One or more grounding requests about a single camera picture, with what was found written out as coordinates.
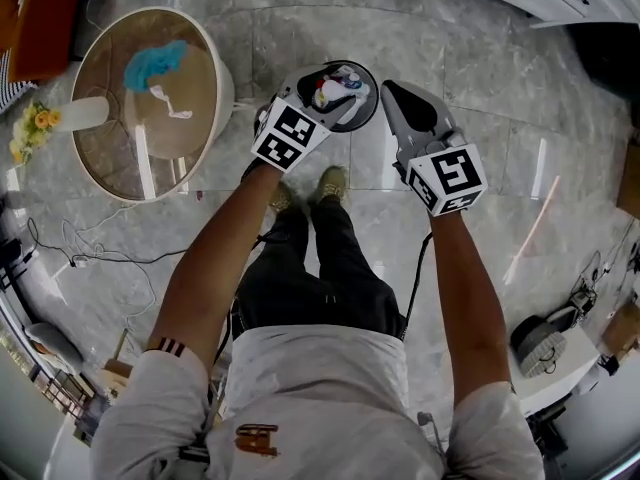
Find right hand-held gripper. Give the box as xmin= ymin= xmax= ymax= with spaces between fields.
xmin=380 ymin=78 xmax=490 ymax=218

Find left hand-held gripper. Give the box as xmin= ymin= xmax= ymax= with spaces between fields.
xmin=249 ymin=64 xmax=372 ymax=173

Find black round trash bin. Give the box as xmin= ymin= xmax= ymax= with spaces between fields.
xmin=298 ymin=59 xmax=381 ymax=133

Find white paper scrap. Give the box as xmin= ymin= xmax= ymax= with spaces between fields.
xmin=148 ymin=84 xmax=194 ymax=121

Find blue mesh cloth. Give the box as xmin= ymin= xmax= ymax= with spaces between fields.
xmin=123 ymin=39 xmax=190 ymax=94

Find person's right forearm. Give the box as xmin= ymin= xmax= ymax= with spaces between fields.
xmin=428 ymin=207 xmax=512 ymax=395

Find person's left forearm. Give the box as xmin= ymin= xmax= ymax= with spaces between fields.
xmin=148 ymin=165 xmax=282 ymax=365

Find round glass coffee table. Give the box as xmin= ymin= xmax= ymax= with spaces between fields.
xmin=69 ymin=6 xmax=236 ymax=204

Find mixed waste pile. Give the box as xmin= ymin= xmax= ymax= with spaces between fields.
xmin=327 ymin=64 xmax=367 ymax=93

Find person's right olive shoe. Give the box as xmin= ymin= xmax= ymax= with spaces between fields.
xmin=311 ymin=165 xmax=349 ymax=205

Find person's olive shoe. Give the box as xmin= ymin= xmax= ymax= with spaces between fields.
xmin=311 ymin=165 xmax=349 ymax=205
xmin=267 ymin=182 xmax=297 ymax=215

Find person's left olive shoe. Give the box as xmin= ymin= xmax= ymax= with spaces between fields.
xmin=267 ymin=182 xmax=297 ymax=215

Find person's dark trousers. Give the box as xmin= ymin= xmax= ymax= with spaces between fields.
xmin=234 ymin=195 xmax=407 ymax=342

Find dark green tub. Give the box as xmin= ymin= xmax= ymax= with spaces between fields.
xmin=569 ymin=22 xmax=640 ymax=130

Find cardboard box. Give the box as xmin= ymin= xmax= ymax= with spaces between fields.
xmin=615 ymin=127 xmax=640 ymax=220
xmin=599 ymin=300 xmax=640 ymax=360

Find yellow flower bouquet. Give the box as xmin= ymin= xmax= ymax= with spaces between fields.
xmin=8 ymin=100 xmax=64 ymax=167

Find orange sofa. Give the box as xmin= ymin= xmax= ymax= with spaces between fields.
xmin=0 ymin=0 xmax=84 ymax=85

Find white low table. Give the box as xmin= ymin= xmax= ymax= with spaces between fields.
xmin=519 ymin=327 xmax=602 ymax=415

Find striped pillow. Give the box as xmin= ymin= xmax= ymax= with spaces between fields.
xmin=0 ymin=47 xmax=39 ymax=115

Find wooden bench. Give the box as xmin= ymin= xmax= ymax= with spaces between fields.
xmin=102 ymin=327 xmax=137 ymax=385

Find grey padded chair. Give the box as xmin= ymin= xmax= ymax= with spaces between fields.
xmin=24 ymin=321 xmax=84 ymax=370

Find black floor cable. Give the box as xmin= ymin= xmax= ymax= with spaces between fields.
xmin=27 ymin=217 xmax=189 ymax=270

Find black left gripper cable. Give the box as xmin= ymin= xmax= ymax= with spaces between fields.
xmin=212 ymin=227 xmax=281 ymax=370

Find white floor cable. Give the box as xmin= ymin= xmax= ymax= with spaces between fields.
xmin=59 ymin=202 xmax=157 ymax=320

